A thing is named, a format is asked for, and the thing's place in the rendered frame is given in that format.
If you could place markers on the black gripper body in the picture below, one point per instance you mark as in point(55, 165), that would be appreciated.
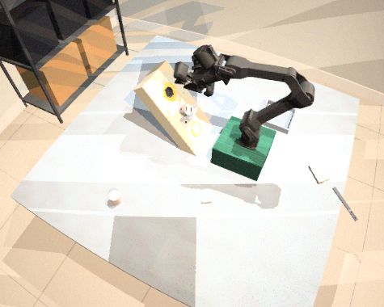
point(197, 78)

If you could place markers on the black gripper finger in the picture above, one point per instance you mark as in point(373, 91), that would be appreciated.
point(179, 82)
point(190, 86)

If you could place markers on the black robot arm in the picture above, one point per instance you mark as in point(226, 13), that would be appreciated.
point(237, 67)

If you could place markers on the grey round filter cartridge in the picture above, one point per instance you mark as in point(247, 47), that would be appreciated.
point(185, 109)

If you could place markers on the beige service panel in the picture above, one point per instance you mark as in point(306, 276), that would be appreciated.
point(163, 98)

